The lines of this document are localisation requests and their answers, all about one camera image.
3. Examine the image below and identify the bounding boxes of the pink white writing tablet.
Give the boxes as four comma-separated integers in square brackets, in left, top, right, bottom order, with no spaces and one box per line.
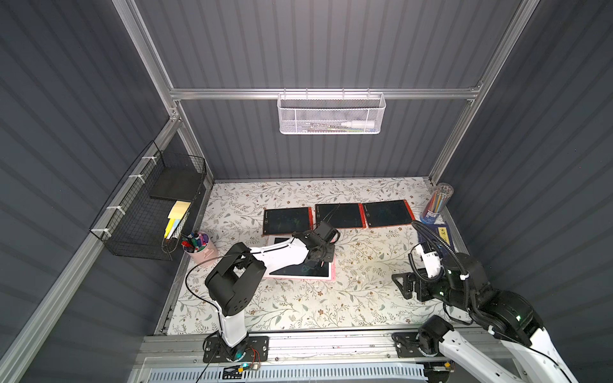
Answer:
[264,259,330,281]

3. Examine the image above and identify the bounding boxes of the red tablet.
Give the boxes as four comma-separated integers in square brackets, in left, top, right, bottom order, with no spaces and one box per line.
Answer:
[315,203,367,229]
[362,199,415,228]
[263,207,313,236]

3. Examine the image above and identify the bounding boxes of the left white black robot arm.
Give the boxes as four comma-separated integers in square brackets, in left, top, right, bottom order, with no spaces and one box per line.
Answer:
[205,222,340,349]

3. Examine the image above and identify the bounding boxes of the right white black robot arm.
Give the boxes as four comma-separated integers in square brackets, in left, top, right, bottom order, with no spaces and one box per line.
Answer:
[392,253,576,382]

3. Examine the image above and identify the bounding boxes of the dark blue notebook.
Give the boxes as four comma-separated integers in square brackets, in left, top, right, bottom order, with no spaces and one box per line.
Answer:
[426,223,454,249]

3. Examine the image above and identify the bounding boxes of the clear cup coloured pencils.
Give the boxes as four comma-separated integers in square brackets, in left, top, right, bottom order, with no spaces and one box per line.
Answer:
[420,183,454,224]

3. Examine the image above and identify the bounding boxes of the white marker in basket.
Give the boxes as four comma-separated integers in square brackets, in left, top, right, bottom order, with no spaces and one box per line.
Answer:
[340,121,377,131]

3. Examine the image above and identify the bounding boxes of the pink cup with markers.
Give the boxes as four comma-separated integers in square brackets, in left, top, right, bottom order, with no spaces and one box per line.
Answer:
[180,231,220,264]

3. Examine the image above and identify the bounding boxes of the yellow sticky notes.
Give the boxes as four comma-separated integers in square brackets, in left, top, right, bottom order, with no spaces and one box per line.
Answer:
[164,201,191,239]

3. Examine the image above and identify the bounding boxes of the black tray in basket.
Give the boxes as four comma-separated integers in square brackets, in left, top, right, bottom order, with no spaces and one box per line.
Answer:
[148,168,203,202]

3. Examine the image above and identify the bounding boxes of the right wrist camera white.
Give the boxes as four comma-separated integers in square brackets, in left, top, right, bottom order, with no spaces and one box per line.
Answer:
[416,243,443,279]

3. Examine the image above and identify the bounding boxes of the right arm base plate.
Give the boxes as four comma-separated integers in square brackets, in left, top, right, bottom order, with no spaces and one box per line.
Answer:
[391,331,437,358]

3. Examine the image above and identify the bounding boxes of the black corrugated cable conduit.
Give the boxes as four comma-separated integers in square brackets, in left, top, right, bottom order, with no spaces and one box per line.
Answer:
[410,219,475,281]

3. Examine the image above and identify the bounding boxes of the white wire mesh basket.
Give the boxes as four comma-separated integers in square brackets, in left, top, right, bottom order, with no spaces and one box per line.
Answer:
[277,91,386,135]

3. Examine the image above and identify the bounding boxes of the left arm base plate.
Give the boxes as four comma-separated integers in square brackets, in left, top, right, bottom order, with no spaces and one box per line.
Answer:
[203,333,270,363]

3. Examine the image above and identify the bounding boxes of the black wire wall basket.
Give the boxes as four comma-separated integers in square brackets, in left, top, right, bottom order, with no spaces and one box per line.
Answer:
[90,142,208,261]

